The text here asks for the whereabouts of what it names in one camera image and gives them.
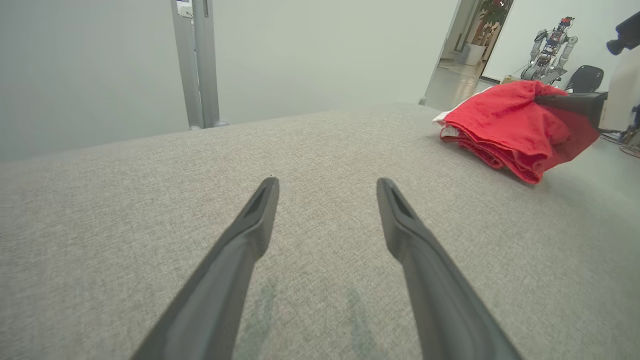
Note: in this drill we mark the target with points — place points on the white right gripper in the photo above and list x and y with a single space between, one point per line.
625 90

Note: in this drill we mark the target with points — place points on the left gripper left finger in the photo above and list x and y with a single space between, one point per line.
220 290

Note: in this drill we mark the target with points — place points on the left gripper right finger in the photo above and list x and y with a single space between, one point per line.
440 300

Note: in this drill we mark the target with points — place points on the red Bulls 23 jersey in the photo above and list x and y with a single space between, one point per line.
500 125

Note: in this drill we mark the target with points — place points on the black office chair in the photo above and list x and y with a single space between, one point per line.
587 79

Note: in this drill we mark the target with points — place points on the grey humanoid robot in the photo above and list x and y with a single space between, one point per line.
547 55

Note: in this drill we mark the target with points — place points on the white plant pot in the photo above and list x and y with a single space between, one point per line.
475 55

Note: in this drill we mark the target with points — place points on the green potted plant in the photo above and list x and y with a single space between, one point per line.
492 20

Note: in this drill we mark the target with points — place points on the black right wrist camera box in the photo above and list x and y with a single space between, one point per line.
627 35

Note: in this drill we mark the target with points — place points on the grey partition post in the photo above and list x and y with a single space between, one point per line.
205 60

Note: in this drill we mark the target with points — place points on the white post sticker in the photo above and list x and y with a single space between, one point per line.
184 7

